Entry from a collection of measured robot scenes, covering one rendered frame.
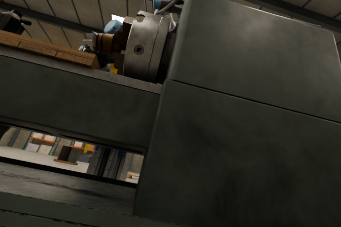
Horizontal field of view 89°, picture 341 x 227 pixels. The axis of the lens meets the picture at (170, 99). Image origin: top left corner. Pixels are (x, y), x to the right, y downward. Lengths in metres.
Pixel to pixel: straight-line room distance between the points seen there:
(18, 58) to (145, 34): 0.37
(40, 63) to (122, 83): 0.23
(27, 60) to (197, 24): 0.50
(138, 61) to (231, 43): 0.31
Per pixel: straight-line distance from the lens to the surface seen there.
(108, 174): 1.34
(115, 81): 0.52
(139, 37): 0.63
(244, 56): 0.60
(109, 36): 0.78
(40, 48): 0.62
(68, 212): 0.35
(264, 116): 0.54
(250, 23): 0.71
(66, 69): 0.57
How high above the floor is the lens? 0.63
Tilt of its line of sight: 23 degrees up
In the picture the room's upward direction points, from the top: 12 degrees clockwise
